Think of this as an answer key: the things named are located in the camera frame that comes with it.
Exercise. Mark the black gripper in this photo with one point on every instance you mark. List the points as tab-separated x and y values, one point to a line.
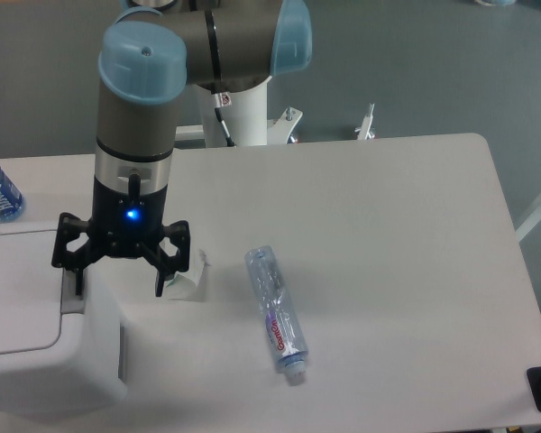
128	221

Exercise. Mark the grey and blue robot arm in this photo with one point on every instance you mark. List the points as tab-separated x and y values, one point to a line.
149	55

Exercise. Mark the white trash can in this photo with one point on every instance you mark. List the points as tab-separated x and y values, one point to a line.
60	351

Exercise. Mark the crumpled white paper wrapper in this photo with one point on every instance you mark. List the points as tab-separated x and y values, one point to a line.
191	285

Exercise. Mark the clear empty plastic bottle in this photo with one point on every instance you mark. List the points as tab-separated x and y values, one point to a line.
288	346

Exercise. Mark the white robot pedestal with feet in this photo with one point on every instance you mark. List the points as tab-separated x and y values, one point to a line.
239	119

